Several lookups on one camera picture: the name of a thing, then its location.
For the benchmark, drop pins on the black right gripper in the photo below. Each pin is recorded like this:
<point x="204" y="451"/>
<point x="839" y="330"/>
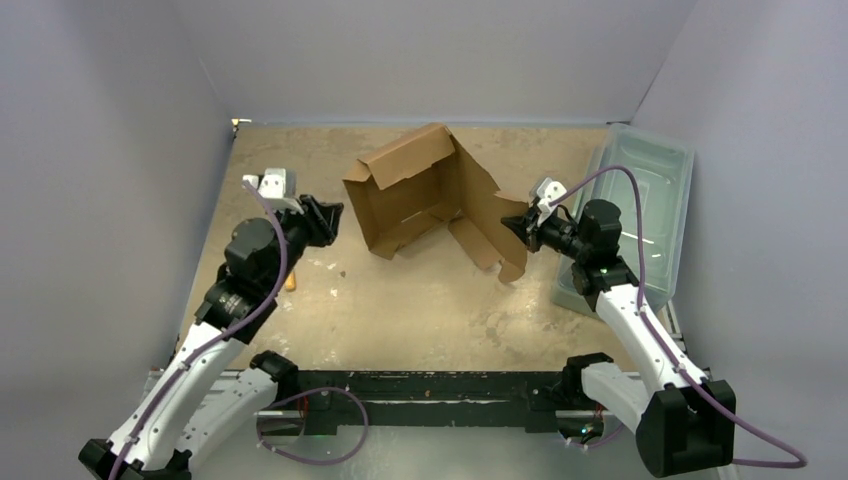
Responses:
<point x="533" y="230"/>

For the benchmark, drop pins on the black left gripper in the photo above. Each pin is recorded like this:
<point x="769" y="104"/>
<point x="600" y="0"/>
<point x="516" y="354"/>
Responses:
<point x="323" y="218"/>

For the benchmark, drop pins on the brown cardboard box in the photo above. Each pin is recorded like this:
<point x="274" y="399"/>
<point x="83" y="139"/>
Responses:
<point x="426" y="179"/>

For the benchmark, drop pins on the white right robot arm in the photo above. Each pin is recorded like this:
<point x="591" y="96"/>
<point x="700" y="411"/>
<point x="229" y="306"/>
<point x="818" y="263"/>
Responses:
<point x="673" y="409"/>

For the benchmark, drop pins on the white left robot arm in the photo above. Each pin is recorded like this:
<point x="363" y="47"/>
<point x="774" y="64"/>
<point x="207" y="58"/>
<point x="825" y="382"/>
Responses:
<point x="179" y="424"/>

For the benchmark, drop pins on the orange marker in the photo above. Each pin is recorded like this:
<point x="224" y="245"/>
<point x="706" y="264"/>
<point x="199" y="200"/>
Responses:
<point x="290" y="284"/>

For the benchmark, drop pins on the clear plastic storage bin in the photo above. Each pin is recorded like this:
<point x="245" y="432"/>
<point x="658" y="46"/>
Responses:
<point x="663" y="169"/>

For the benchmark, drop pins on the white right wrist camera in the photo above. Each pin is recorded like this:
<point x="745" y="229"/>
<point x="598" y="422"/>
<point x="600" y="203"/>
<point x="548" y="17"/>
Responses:
<point x="547" y="194"/>

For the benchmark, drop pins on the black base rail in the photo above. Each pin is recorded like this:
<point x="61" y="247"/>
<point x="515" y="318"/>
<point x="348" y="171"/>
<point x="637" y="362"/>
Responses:
<point x="533" y="401"/>

